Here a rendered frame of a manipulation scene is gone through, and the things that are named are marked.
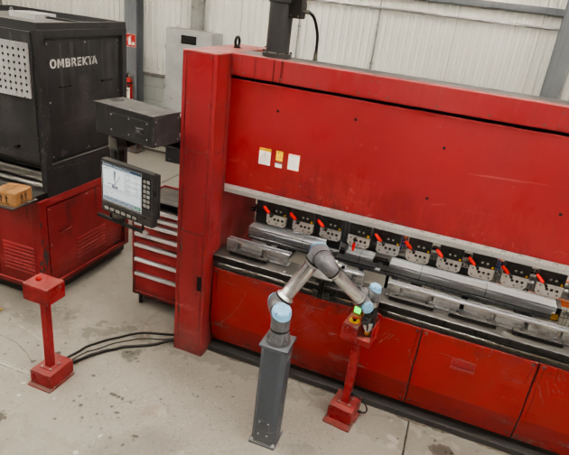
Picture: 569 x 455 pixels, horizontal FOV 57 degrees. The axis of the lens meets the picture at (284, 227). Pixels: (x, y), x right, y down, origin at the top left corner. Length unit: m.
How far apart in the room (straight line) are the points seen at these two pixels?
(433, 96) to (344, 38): 4.62
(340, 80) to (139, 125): 1.24
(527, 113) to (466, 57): 4.39
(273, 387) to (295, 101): 1.80
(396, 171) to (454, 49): 4.36
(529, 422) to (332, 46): 5.57
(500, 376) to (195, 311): 2.19
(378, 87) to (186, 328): 2.31
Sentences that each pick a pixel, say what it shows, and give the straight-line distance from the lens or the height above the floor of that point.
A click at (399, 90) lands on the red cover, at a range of 3.29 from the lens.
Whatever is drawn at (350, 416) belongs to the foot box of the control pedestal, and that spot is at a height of 0.10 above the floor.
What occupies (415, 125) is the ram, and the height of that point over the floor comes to 2.05.
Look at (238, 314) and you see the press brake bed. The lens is 4.08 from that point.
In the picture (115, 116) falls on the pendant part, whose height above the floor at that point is 1.88.
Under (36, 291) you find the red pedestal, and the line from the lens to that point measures 3.75.
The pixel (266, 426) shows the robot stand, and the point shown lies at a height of 0.18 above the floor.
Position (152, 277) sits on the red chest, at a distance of 4.68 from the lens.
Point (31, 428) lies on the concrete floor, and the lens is 3.92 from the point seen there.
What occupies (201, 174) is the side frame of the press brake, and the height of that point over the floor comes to 1.50.
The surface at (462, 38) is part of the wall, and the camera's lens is 7.60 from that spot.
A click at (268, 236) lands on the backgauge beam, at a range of 4.12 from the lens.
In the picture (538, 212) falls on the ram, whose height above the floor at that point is 1.68.
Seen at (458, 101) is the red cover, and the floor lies 2.23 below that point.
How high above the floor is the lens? 2.68
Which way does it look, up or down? 24 degrees down
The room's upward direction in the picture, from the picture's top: 7 degrees clockwise
